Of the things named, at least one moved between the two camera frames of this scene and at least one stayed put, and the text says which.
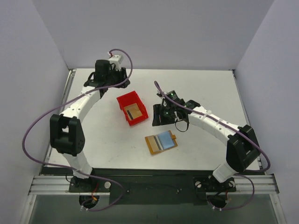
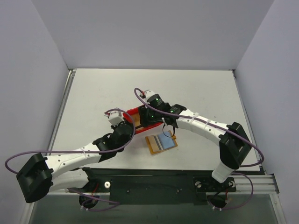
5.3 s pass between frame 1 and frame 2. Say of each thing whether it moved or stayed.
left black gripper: moved
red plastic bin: moved
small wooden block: stayed
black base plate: stayed
